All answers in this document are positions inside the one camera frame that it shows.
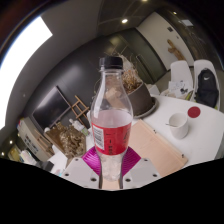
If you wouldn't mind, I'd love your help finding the white shelf unit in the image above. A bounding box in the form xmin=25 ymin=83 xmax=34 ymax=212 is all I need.
xmin=17 ymin=117 xmax=53 ymax=163

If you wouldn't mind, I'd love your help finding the stack of papers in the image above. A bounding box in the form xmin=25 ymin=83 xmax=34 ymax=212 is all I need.
xmin=168 ymin=79 xmax=193 ymax=99

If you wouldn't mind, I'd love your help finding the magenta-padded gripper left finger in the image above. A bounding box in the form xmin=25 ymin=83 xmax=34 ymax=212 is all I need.
xmin=61 ymin=146 xmax=103 ymax=190

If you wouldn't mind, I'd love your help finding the white statue pedestal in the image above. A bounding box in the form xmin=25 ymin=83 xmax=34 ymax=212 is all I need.
xmin=146 ymin=83 xmax=161 ymax=98

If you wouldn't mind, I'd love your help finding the brown carved wood sculpture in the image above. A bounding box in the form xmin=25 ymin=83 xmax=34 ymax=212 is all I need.
xmin=43 ymin=121 xmax=88 ymax=160

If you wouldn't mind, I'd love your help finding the wooden figure sculpture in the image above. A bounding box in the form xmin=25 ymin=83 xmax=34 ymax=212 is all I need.
xmin=166 ymin=38 xmax=186 ymax=62

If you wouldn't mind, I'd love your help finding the clear red-labelled drink bottle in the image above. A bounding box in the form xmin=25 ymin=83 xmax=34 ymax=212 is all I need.
xmin=89 ymin=55 xmax=134 ymax=183

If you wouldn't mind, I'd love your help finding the wooden easel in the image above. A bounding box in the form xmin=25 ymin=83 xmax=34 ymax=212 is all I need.
xmin=68 ymin=94 xmax=91 ymax=126

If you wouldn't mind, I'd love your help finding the white shell chair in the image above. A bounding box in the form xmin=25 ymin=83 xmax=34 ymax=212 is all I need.
xmin=168 ymin=59 xmax=195 ymax=101
xmin=192 ymin=59 xmax=223 ymax=111

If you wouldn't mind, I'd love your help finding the long ceiling light panel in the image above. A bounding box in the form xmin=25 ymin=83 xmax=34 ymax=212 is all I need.
xmin=0 ymin=15 xmax=54 ymax=131

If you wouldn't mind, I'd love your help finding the black backpack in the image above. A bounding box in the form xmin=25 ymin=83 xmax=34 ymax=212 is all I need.
xmin=194 ymin=68 xmax=220 ymax=109

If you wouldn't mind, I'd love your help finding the black wall screen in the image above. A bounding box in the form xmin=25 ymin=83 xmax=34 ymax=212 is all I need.
xmin=32 ymin=85 xmax=73 ymax=131

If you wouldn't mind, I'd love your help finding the grey plant saucer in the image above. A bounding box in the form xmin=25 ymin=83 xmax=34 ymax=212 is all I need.
xmin=133 ymin=97 xmax=160 ymax=120

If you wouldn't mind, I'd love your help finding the black case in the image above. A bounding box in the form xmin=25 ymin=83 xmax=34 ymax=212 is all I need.
xmin=39 ymin=159 xmax=56 ymax=173

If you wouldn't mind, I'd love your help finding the light wooden board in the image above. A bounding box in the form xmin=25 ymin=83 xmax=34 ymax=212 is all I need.
xmin=99 ymin=119 xmax=189 ymax=191

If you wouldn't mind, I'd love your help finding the dried plant in grey pot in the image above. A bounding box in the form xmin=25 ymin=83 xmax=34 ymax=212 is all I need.
xmin=113 ymin=54 xmax=155 ymax=118

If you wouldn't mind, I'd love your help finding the flat round red coaster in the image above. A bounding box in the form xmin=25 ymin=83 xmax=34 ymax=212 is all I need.
xmin=187 ymin=105 xmax=202 ymax=119

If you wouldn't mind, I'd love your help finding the dark double door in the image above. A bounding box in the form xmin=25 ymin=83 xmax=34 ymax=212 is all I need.
xmin=109 ymin=28 xmax=168 ymax=84

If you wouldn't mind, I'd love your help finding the white cup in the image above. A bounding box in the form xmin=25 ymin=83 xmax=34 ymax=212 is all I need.
xmin=168 ymin=112 xmax=190 ymax=140

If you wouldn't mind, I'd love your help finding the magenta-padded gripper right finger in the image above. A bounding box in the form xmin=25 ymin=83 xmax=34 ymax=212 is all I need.
xmin=119 ymin=146 xmax=162 ymax=190

